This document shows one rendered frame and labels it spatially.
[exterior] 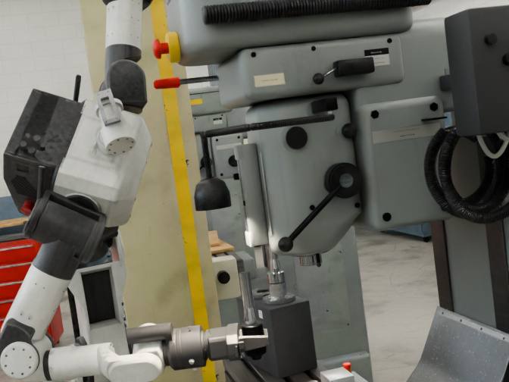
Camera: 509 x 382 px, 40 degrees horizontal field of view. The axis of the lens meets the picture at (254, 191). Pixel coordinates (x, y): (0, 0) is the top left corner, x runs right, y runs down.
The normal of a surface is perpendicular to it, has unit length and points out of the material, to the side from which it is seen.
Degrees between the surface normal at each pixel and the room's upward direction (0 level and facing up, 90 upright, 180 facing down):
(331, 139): 90
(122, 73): 79
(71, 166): 57
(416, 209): 90
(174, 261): 90
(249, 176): 90
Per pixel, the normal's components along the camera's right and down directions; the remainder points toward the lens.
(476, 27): 0.25, 0.04
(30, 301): -0.01, 0.02
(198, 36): -0.41, 0.12
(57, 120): 0.29, -0.52
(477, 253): -0.96, 0.14
